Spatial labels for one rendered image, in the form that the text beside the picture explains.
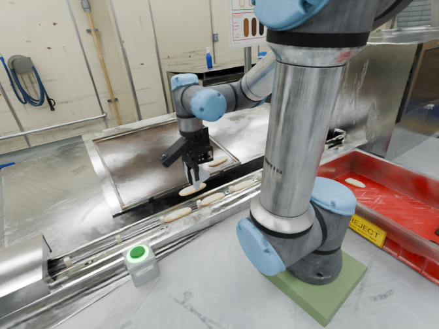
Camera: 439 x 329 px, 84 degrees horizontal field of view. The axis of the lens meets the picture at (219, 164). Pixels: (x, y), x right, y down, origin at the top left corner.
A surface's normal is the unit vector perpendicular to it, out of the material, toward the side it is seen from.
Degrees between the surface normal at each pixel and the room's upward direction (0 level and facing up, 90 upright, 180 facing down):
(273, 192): 90
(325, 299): 4
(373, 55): 90
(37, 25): 90
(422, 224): 0
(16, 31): 90
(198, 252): 0
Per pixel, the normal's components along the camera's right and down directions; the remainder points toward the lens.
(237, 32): 0.54, 0.38
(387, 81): -0.84, 0.32
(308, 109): -0.13, 0.54
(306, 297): -0.01, -0.85
